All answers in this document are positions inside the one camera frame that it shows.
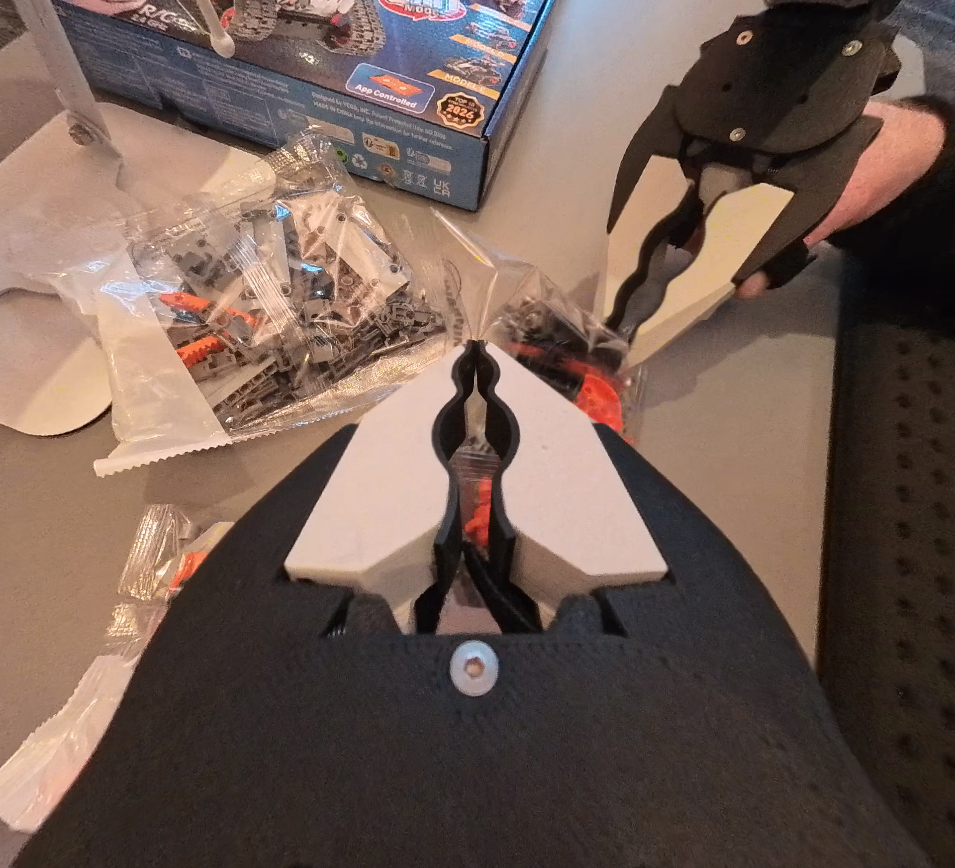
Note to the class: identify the person's right hand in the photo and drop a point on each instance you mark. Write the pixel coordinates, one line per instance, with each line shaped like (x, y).
(895, 152)

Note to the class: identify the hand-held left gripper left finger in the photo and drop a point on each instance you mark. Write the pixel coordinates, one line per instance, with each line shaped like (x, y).
(373, 495)

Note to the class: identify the blue robot kit box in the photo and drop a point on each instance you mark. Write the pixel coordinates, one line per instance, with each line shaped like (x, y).
(313, 84)

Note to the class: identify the person's right forearm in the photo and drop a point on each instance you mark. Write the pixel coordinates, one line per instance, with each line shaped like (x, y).
(941, 200)

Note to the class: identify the clear bag of orange parts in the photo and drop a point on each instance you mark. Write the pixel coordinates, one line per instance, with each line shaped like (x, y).
(97, 696)

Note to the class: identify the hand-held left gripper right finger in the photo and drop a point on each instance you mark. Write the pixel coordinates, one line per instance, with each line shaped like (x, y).
(574, 502)

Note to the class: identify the large clear parts bag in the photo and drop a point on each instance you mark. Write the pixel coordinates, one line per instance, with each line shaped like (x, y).
(567, 360)

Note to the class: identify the white book stand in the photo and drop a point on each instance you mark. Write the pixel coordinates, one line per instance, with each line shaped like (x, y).
(52, 211)

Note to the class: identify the clear bag of grey beams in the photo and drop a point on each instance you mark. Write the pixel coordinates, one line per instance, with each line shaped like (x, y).
(283, 301)

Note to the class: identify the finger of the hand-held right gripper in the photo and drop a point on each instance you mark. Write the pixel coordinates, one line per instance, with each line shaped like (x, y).
(634, 234)
(724, 241)

